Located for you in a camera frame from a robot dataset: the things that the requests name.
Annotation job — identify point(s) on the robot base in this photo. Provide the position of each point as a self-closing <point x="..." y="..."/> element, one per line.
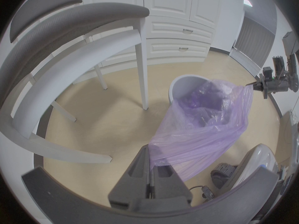
<point x="257" y="157"/>

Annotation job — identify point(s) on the white wardrobe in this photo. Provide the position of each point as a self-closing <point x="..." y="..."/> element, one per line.
<point x="170" y="3"/>

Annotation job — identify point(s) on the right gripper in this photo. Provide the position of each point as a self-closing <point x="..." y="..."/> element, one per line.
<point x="278" y="86"/>

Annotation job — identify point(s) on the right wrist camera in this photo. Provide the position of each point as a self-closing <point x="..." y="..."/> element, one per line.
<point x="267" y="71"/>

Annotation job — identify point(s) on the grey curtain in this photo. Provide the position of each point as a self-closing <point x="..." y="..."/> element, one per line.
<point x="254" y="43"/>

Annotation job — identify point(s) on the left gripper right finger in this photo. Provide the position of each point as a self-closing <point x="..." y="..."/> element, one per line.
<point x="168" y="185"/>

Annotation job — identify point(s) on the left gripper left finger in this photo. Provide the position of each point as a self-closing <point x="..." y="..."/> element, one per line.
<point x="133" y="178"/>

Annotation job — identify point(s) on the ceiling light panel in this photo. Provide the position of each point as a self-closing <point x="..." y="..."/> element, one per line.
<point x="248" y="2"/>

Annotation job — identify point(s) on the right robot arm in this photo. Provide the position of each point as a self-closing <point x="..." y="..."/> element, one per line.
<point x="278" y="64"/>

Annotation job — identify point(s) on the white chair with grey cushions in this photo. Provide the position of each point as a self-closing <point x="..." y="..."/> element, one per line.
<point x="70" y="20"/>

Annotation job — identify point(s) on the purple plastic bag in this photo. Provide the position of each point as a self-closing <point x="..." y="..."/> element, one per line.
<point x="198" y="139"/>

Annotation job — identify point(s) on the white trash bin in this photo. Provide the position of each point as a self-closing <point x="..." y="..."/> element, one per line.
<point x="184" y="85"/>

